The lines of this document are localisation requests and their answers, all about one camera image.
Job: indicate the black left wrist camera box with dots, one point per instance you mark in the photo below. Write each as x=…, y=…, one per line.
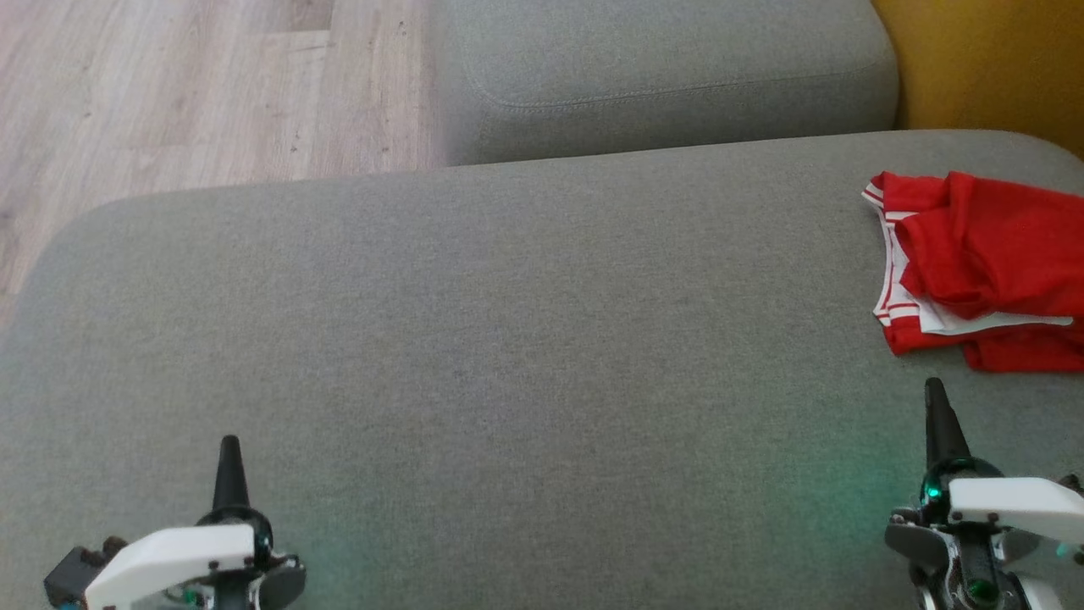
x=72, y=572

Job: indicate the small grey sofa cushion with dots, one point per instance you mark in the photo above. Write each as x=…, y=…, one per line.
x=660, y=68

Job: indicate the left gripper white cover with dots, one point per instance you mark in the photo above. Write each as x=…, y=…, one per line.
x=169, y=551

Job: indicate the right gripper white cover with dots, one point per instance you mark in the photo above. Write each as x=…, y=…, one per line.
x=1008, y=504

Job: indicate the large grey sofa seat cushion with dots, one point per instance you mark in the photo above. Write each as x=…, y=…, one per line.
x=508, y=339

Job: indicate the red jersey with white hem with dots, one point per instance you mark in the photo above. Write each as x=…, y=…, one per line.
x=1016, y=352

